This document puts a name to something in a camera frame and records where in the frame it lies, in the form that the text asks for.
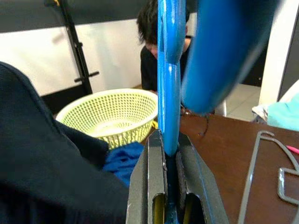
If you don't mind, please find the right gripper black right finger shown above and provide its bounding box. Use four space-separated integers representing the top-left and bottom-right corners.
175 133 231 224

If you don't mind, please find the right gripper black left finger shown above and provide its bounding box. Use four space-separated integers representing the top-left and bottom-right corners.
126 129 169 224

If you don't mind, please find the blue plastic hanger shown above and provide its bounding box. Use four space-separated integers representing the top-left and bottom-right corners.
157 0 281 224

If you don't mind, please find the dark navy garment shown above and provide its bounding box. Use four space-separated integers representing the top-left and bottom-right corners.
0 61 131 224

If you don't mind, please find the blue garment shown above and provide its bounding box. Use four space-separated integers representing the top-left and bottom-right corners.
102 141 145 187

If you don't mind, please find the pale green laundry basket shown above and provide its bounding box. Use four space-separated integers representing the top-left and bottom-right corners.
56 88 159 150

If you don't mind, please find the teal cloth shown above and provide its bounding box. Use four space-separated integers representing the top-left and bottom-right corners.
267 93 299 131

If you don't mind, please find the person in black shirt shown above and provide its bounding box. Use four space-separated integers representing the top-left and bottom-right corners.
136 0 199 94

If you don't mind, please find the black metal stand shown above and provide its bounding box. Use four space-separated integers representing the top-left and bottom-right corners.
44 0 100 94

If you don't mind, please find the grey wire hanger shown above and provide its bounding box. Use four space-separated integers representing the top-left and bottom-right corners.
237 130 299 224

